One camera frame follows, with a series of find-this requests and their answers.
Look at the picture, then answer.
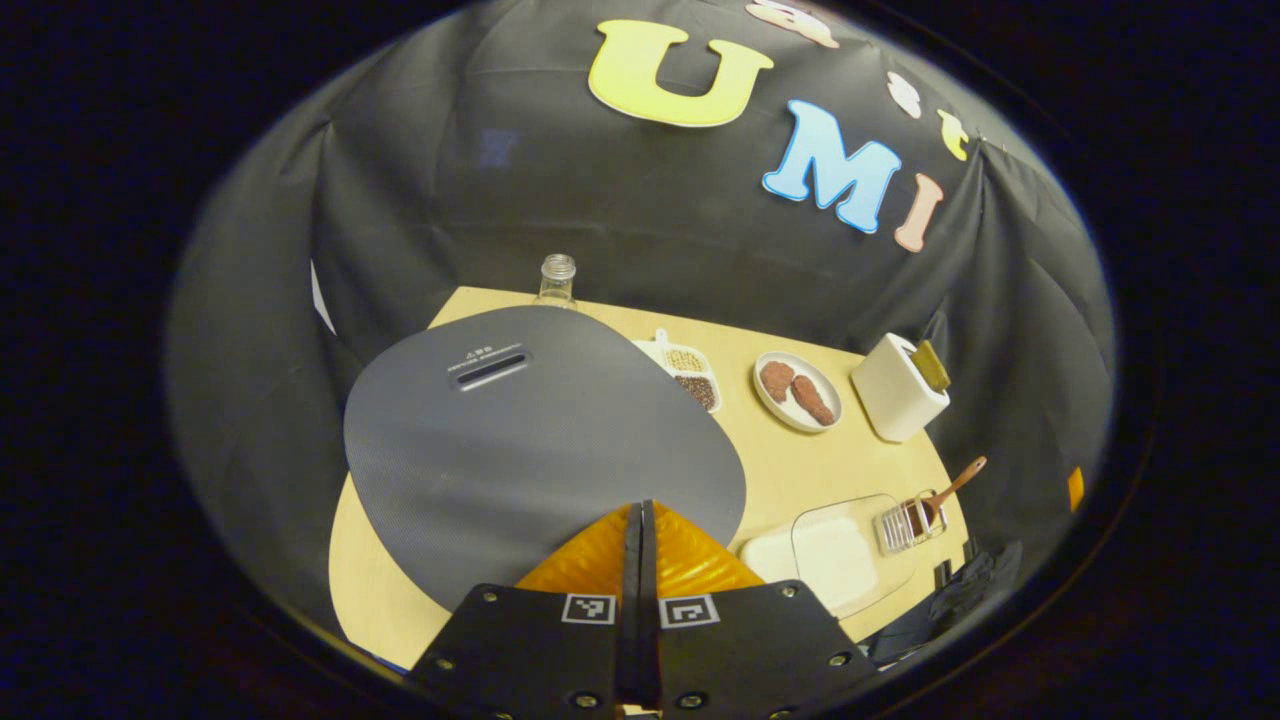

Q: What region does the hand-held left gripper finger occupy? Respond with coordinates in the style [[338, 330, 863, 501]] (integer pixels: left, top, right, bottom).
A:
[[405, 500, 643, 720], [640, 500, 881, 720]]

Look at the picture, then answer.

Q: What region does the dark wooden spoon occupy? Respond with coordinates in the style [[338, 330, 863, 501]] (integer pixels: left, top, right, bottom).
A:
[[905, 456, 988, 531]]

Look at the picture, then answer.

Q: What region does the grey silver rice cooker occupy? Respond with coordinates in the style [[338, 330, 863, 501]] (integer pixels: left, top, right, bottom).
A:
[[343, 305, 748, 613]]

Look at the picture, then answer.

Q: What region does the white rice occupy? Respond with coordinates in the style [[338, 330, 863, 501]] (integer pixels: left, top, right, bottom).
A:
[[742, 515, 881, 611]]

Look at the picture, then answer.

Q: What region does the clear rice container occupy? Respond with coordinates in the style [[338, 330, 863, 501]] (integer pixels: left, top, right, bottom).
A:
[[738, 494, 919, 621]]

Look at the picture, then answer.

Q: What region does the dark cloth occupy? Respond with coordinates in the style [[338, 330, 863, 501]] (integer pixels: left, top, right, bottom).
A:
[[868, 540, 1026, 666]]

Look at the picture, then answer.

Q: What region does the brown toast slice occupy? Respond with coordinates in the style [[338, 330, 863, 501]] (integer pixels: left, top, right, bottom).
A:
[[912, 340, 951, 393]]

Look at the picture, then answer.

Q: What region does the white toaster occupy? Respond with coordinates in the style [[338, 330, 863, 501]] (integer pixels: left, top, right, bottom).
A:
[[851, 332, 951, 443]]

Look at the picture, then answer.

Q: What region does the white divided bean dish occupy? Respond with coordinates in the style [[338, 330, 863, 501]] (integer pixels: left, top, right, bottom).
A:
[[632, 328, 723, 414]]

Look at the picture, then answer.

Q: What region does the round white plate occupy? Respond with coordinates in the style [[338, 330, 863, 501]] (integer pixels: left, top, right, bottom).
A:
[[752, 350, 844, 434]]

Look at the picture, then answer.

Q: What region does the small clear glass bottle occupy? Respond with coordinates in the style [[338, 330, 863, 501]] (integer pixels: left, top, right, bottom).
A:
[[533, 254, 579, 309]]

